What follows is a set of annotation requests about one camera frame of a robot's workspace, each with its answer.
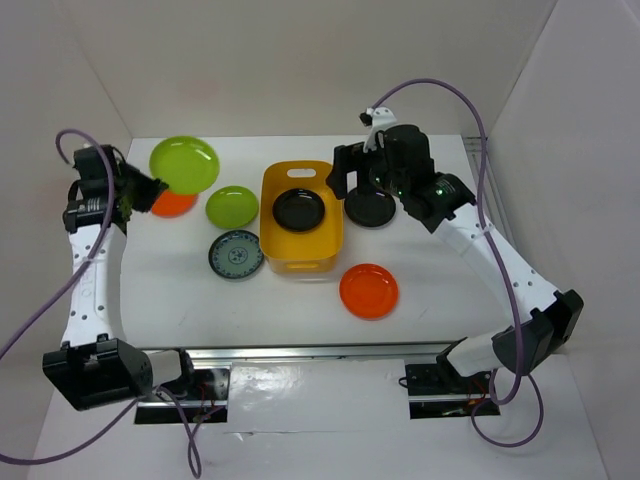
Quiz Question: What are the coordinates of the aluminium rail front edge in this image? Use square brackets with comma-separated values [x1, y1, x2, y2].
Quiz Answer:
[186, 342, 450, 363]

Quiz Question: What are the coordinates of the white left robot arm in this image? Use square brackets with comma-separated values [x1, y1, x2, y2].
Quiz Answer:
[42, 145, 198, 411]

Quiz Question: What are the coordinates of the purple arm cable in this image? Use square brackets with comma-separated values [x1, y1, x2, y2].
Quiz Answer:
[372, 78, 544, 448]
[0, 129, 231, 480]

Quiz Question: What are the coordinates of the green plate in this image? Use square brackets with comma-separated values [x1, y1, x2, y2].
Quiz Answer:
[149, 136, 220, 195]
[205, 185, 259, 229]

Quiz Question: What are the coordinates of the blue floral plate left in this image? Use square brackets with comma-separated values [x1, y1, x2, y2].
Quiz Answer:
[207, 229, 265, 280]

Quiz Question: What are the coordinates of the yellow plastic bin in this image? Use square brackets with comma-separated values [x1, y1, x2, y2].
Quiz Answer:
[259, 160, 344, 274]

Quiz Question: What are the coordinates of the orange plate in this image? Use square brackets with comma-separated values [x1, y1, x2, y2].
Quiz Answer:
[339, 263, 399, 320]
[151, 190, 198, 218]

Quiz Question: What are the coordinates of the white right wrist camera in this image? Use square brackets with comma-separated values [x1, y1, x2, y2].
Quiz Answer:
[359, 106, 397, 153]

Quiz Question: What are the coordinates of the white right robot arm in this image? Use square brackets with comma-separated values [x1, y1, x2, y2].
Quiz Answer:
[326, 125, 584, 392]

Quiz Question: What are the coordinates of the orange plate back left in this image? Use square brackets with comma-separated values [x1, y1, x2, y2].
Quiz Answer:
[151, 190, 198, 218]

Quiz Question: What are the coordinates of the orange plate front right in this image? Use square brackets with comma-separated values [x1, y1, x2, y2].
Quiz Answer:
[339, 263, 399, 320]

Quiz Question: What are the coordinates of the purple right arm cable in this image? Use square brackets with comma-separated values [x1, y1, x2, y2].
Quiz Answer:
[372, 78, 544, 448]

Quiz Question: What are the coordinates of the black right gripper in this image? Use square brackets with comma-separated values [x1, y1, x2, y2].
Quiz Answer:
[325, 139, 407, 199]

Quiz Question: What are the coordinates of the black plate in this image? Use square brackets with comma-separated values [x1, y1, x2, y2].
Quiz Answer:
[344, 189, 396, 228]
[272, 188, 326, 233]

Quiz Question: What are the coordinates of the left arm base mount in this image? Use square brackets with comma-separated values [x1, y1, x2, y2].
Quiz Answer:
[134, 348, 231, 426]

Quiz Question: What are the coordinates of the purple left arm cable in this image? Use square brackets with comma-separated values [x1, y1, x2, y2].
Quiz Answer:
[0, 129, 231, 480]

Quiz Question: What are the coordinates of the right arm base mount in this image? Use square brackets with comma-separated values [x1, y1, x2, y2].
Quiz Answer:
[398, 363, 500, 420]

